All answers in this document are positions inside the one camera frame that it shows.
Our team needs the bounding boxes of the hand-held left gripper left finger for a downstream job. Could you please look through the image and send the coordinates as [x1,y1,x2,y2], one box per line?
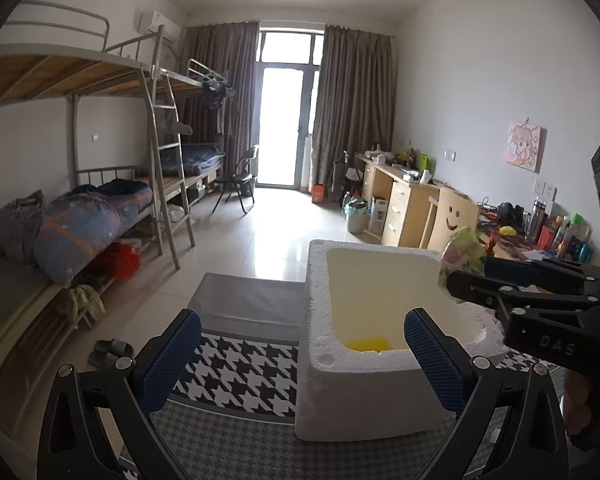
[37,308,202,480]

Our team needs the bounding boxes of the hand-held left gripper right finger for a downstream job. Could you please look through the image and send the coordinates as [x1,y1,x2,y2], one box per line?
[404,307,573,480]

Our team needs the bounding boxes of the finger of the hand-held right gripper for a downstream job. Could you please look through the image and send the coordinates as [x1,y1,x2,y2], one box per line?
[482,256,600,296]
[445,270,588,373]

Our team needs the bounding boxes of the yellow sponge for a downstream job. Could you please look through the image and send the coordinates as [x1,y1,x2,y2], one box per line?
[345,336,393,353]

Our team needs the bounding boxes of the white foam box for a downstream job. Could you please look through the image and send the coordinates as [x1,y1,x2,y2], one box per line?
[295,238,506,443]

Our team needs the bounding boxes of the person's right hand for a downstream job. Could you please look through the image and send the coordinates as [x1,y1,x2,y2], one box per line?
[565,375,600,433]

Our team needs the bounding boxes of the desk with dark cover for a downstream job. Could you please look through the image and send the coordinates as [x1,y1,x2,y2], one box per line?
[477,205,600,268]

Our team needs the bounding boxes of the steel thermos bottle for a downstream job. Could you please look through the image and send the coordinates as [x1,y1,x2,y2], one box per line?
[530,200,548,246]

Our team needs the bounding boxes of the black slipper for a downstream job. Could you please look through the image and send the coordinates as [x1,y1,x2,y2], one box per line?
[95,339,136,356]
[87,350,123,368]

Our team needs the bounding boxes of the green capped bottle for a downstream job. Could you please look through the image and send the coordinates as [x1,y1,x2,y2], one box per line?
[567,214,586,256]

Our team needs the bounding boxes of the black bag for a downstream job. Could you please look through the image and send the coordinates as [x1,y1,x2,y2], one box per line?
[497,201,528,228]

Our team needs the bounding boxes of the houndstooth tablecloth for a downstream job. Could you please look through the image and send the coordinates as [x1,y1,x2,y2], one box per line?
[115,272,581,480]

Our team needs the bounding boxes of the wooden chair with smiley face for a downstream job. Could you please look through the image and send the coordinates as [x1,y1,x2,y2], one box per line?
[420,187,481,251]

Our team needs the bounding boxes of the beige cloth bundle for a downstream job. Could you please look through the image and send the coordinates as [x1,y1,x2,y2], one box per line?
[55,284,106,328]

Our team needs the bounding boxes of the red bag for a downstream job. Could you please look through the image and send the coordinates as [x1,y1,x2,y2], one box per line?
[92,242,142,281]

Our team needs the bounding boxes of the light wooden desk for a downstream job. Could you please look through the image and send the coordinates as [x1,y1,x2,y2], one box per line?
[355,152,468,248]

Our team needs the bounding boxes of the rolled blue quilt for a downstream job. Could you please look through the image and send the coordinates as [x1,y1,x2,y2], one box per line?
[32,180,153,286]

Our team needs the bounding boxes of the grey trash bin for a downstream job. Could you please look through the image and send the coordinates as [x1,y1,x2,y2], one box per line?
[345,200,372,235]

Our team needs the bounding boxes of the black folding chair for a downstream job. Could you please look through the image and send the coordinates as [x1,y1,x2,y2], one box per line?
[214,145,261,216]

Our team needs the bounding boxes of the dark grey cloth bundle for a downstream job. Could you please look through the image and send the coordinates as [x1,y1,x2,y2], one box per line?
[0,191,46,266]

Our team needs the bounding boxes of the brown curtain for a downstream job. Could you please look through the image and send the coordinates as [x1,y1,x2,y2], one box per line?
[180,21,260,191]
[312,24,396,196]

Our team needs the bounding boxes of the grey metal bunk ladder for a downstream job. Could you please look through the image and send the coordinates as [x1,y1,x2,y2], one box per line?
[142,25,196,268]

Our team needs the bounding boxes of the dark hanging clothes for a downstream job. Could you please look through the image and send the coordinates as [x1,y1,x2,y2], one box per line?
[200,77,231,111]

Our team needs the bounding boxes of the glass balcony door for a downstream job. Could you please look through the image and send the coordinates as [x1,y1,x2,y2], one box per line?
[257,30,326,188]

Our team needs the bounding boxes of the grey metal bunk bed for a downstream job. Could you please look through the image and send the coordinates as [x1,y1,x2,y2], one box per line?
[0,0,201,361]
[160,57,231,211]

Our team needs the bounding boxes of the white air conditioner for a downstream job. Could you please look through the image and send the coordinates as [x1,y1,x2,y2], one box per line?
[139,10,182,41]

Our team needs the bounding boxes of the pink wall picture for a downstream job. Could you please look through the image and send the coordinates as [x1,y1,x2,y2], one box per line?
[504,121,547,173]

